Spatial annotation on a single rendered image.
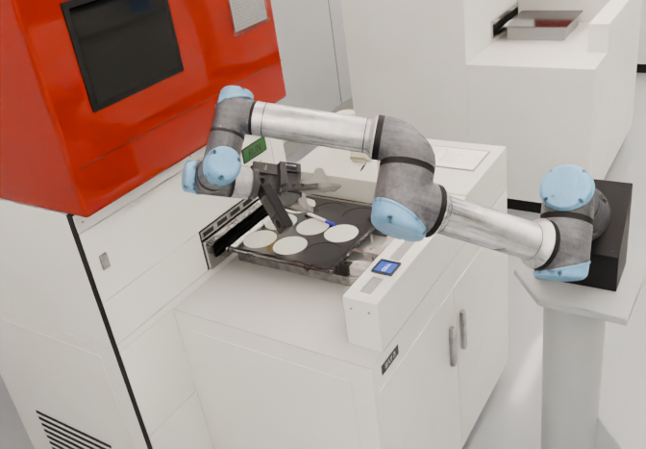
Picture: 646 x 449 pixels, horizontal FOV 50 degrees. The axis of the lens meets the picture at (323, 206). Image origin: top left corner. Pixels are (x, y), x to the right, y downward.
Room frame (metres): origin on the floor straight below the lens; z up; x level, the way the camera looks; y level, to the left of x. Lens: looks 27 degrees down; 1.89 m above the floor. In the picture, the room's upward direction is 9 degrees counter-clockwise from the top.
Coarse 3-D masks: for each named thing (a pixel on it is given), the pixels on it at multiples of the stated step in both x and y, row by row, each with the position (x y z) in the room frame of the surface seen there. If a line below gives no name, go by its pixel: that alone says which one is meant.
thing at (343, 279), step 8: (240, 256) 1.79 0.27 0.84; (264, 264) 1.74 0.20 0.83; (272, 264) 1.72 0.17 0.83; (280, 264) 1.70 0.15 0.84; (296, 272) 1.67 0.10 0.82; (304, 272) 1.65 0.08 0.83; (312, 272) 1.63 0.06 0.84; (320, 272) 1.62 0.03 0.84; (336, 272) 1.60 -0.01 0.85; (344, 272) 1.59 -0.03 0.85; (328, 280) 1.61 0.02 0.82; (336, 280) 1.59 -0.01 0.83; (344, 280) 1.57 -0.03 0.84
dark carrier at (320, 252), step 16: (320, 208) 1.90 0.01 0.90; (336, 208) 1.88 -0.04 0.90; (352, 208) 1.87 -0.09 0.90; (368, 208) 1.85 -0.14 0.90; (336, 224) 1.78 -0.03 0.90; (352, 224) 1.77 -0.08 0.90; (368, 224) 1.75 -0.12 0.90; (240, 240) 1.77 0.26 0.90; (320, 240) 1.70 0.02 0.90; (352, 240) 1.67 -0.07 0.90; (288, 256) 1.64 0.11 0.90; (304, 256) 1.63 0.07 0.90; (320, 256) 1.62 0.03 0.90; (336, 256) 1.60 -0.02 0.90
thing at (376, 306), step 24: (432, 240) 1.52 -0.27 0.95; (456, 240) 1.65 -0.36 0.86; (408, 264) 1.42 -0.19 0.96; (432, 264) 1.52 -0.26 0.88; (360, 288) 1.34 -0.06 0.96; (384, 288) 1.33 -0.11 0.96; (408, 288) 1.40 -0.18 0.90; (360, 312) 1.30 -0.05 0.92; (384, 312) 1.30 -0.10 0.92; (408, 312) 1.39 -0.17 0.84; (360, 336) 1.31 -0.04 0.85; (384, 336) 1.29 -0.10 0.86
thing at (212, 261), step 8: (256, 200) 1.94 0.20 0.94; (248, 208) 1.89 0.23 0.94; (256, 208) 1.91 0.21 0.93; (240, 216) 1.85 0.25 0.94; (248, 216) 1.88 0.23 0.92; (264, 216) 1.95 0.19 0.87; (224, 224) 1.81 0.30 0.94; (232, 224) 1.82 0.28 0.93; (256, 224) 1.91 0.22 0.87; (216, 232) 1.77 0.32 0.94; (224, 232) 1.78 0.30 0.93; (208, 240) 1.73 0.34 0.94; (216, 240) 1.75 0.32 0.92; (208, 248) 1.72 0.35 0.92; (224, 248) 1.79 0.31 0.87; (208, 256) 1.72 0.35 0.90; (216, 256) 1.75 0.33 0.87; (224, 256) 1.77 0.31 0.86; (208, 264) 1.72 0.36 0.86; (216, 264) 1.74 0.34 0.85
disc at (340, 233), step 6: (330, 228) 1.76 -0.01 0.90; (336, 228) 1.76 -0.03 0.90; (342, 228) 1.75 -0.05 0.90; (348, 228) 1.75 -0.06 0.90; (354, 228) 1.74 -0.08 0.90; (324, 234) 1.73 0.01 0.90; (330, 234) 1.73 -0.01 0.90; (336, 234) 1.72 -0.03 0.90; (342, 234) 1.72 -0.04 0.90; (348, 234) 1.71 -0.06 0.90; (354, 234) 1.71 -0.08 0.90; (330, 240) 1.69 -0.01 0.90; (336, 240) 1.69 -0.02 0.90; (342, 240) 1.68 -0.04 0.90
